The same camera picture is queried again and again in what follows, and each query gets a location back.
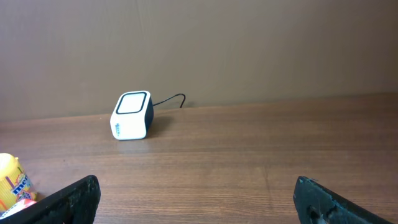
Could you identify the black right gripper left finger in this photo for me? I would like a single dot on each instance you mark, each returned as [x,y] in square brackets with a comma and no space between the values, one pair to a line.
[74,204]

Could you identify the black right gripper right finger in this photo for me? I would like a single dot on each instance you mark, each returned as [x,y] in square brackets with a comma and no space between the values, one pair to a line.
[315,203]

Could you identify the red white snack packet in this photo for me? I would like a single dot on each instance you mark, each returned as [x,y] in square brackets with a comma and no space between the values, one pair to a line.
[20,205]

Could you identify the yellow mentos gum bottle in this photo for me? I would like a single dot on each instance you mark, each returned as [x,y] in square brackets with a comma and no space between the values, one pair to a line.
[15,184]

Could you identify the white barcode scanner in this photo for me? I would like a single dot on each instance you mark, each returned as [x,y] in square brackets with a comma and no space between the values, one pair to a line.
[132,116]

